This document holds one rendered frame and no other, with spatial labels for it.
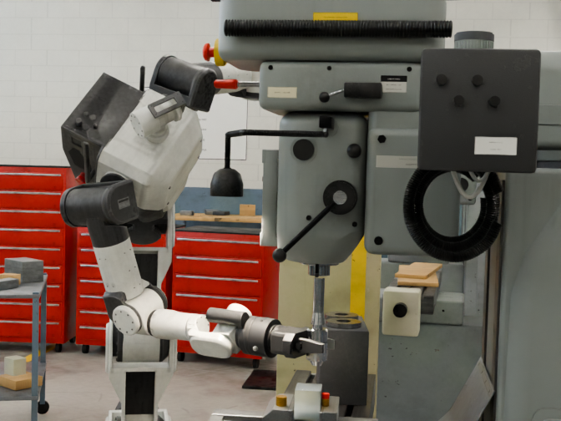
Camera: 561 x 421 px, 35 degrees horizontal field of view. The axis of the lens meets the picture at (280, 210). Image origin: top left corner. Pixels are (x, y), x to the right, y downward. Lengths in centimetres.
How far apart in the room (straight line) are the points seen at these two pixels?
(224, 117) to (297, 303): 759
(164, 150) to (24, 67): 988
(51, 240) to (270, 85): 534
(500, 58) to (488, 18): 954
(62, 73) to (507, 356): 1036
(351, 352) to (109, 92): 89
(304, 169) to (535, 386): 62
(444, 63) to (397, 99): 27
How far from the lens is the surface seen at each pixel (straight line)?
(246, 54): 184
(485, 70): 156
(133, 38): 1156
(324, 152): 183
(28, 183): 709
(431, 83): 156
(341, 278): 368
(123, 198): 213
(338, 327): 222
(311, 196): 183
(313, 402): 181
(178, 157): 221
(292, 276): 370
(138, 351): 254
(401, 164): 180
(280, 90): 182
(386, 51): 180
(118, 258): 215
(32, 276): 510
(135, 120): 212
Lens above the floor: 152
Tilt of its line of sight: 3 degrees down
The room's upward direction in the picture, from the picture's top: 2 degrees clockwise
